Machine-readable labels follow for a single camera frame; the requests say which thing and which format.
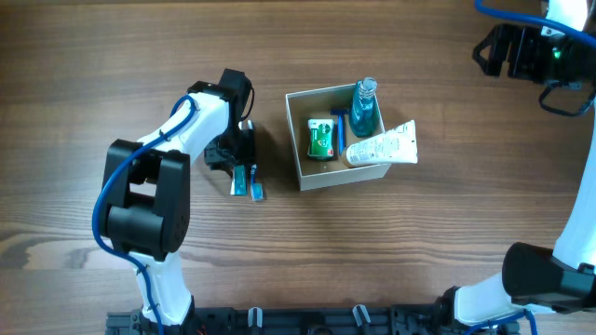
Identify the teal white toothpaste tube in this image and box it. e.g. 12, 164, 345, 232
230, 165, 247, 196

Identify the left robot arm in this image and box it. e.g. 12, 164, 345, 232
91, 69, 256, 334

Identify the white green-leaf lotion tube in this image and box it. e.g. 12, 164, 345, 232
342, 120, 418, 168

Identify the white open cardboard box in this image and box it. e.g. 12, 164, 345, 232
285, 84, 390, 191

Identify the teal mouthwash bottle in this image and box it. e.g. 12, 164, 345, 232
349, 77, 378, 138

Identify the blue white toothbrush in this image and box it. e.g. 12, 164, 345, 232
251, 165, 264, 202

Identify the green white soap packet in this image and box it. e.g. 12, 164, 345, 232
307, 119, 334, 160

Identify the left blue cable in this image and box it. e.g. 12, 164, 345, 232
90, 94, 199, 335

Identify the blue disposable razor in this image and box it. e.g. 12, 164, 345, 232
330, 109, 348, 156

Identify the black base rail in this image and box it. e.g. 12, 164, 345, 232
105, 304, 521, 335

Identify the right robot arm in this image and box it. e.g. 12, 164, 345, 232
442, 1, 595, 333

